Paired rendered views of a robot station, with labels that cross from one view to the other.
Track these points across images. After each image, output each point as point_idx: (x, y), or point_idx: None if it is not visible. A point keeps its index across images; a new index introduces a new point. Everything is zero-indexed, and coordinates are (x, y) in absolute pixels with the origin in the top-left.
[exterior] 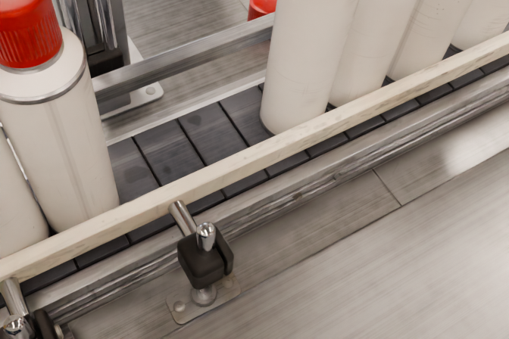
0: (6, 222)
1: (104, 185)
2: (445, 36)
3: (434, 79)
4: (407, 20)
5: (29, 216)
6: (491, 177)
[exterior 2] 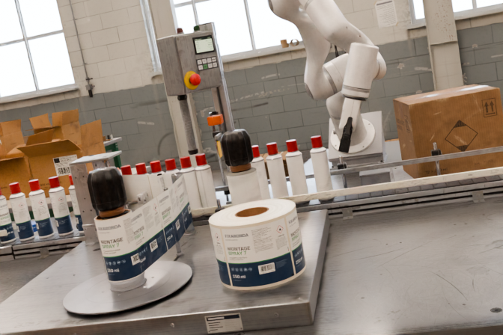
0: (192, 199)
1: (211, 200)
2: (296, 185)
3: (295, 197)
4: (279, 176)
5: (197, 203)
6: None
